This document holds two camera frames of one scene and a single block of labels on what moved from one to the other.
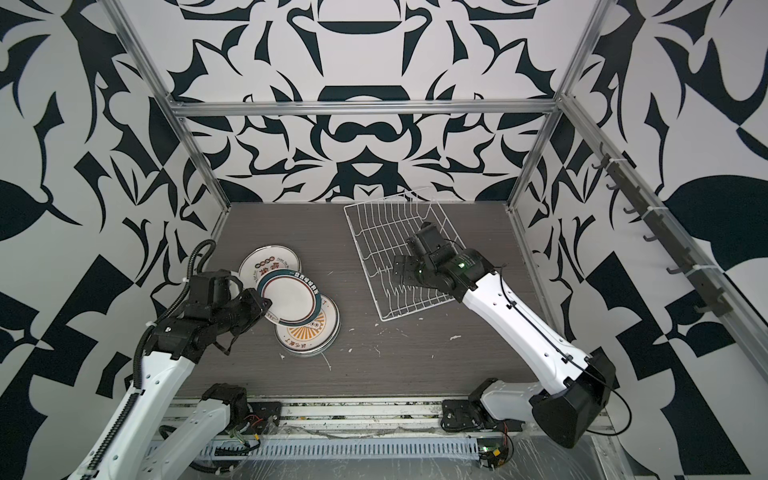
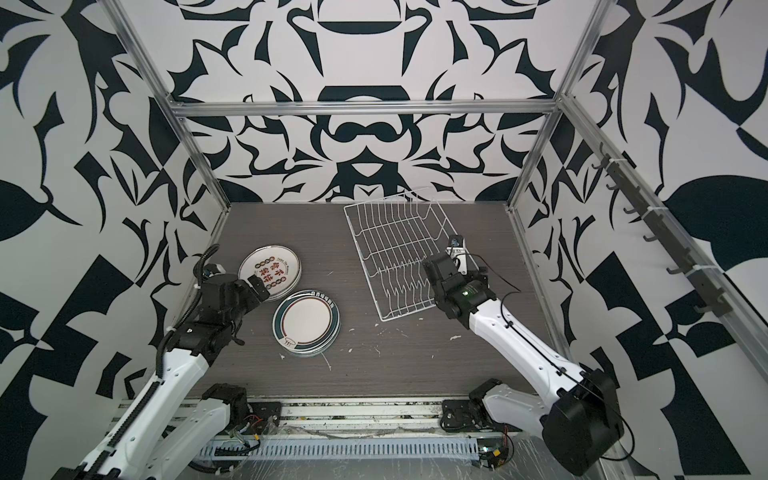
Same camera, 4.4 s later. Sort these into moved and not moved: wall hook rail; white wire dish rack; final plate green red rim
Moved: final plate green red rim
Not moved: wall hook rail; white wire dish rack
